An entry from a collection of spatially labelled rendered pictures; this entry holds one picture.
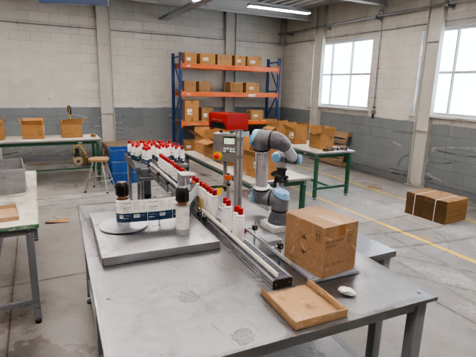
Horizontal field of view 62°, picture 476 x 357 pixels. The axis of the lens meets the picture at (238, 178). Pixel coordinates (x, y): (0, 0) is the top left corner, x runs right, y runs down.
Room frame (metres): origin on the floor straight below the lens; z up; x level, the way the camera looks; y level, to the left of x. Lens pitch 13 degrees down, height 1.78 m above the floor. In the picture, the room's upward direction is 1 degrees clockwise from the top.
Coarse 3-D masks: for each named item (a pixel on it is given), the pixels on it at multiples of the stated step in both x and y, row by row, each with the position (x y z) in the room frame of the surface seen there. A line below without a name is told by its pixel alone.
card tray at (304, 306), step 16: (288, 288) 1.73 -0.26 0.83; (304, 288) 1.74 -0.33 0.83; (320, 288) 1.68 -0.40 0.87; (272, 304) 1.58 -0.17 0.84; (288, 304) 1.59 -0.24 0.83; (304, 304) 1.60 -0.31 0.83; (320, 304) 1.60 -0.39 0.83; (336, 304) 1.57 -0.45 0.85; (288, 320) 1.45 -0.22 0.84; (304, 320) 1.42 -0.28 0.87; (320, 320) 1.45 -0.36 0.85
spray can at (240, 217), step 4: (240, 208) 2.20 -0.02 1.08; (240, 212) 2.19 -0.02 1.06; (236, 216) 2.20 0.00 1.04; (240, 216) 2.18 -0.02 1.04; (244, 216) 2.20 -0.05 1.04; (236, 220) 2.20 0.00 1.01; (240, 220) 2.18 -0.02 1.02; (236, 224) 2.20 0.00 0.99; (240, 224) 2.18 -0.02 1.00; (236, 228) 2.19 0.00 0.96; (240, 228) 2.18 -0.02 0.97; (236, 232) 2.19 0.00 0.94; (240, 232) 2.18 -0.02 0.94; (236, 236) 2.19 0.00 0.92; (240, 236) 2.18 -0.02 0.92; (240, 240) 2.18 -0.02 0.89
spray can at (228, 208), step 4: (228, 200) 2.36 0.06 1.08; (228, 204) 2.35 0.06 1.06; (228, 208) 2.35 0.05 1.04; (228, 212) 2.35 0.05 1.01; (224, 216) 2.37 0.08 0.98; (228, 216) 2.35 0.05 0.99; (224, 220) 2.36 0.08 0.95; (228, 220) 2.35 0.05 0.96; (224, 224) 2.36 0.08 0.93; (228, 224) 2.35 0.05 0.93; (228, 228) 2.35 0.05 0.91
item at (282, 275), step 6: (240, 246) 2.12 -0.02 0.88; (252, 246) 2.12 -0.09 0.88; (246, 252) 2.04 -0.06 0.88; (258, 252) 2.05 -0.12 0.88; (252, 258) 1.97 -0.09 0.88; (264, 258) 1.97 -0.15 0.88; (258, 264) 1.90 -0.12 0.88; (270, 264) 1.90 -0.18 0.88; (264, 270) 1.84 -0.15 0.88; (276, 270) 1.83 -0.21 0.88; (282, 270) 1.84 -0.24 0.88; (282, 276) 1.77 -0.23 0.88; (288, 276) 1.77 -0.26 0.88
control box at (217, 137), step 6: (216, 132) 2.62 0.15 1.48; (228, 132) 2.64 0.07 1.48; (216, 138) 2.59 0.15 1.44; (222, 138) 2.59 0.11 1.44; (216, 144) 2.59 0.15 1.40; (222, 144) 2.59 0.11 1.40; (216, 150) 2.59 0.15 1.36; (222, 156) 2.59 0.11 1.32; (228, 156) 2.58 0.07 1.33; (234, 156) 2.57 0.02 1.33
